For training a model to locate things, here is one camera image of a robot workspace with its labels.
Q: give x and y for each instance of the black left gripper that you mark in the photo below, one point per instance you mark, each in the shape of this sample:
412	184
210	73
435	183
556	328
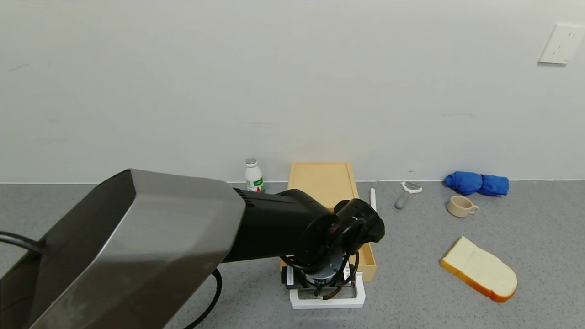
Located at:
318	277

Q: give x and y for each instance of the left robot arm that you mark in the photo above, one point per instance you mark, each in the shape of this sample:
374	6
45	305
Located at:
137	246

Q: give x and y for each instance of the white marker pen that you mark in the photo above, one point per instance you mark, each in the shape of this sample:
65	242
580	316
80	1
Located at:
373	198

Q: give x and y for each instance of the white milk drink bottle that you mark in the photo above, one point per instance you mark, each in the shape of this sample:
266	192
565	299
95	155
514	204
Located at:
253	180

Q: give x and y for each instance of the beige cup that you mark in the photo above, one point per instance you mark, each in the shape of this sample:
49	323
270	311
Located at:
460	206

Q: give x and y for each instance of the white bread slice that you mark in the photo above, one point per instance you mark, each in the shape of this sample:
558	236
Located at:
480	269

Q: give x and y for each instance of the rolled blue cloth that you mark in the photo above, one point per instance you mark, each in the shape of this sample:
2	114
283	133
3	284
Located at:
477	183

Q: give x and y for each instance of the white wall socket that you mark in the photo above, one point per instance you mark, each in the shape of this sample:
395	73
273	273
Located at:
561	44

